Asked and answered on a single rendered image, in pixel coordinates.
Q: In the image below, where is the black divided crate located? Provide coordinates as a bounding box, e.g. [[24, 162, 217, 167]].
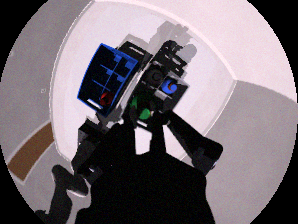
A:
[[119, 59, 190, 134]]

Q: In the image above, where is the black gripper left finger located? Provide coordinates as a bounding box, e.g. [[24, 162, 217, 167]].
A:
[[77, 105, 138, 190]]

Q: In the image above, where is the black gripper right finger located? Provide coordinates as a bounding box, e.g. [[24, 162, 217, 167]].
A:
[[146, 101, 223, 188]]

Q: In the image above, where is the dark blue crate with dividers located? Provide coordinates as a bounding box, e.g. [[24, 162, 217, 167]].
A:
[[77, 43, 140, 118]]

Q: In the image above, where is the blue bottle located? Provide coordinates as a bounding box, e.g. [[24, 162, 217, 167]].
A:
[[160, 78, 177, 94]]

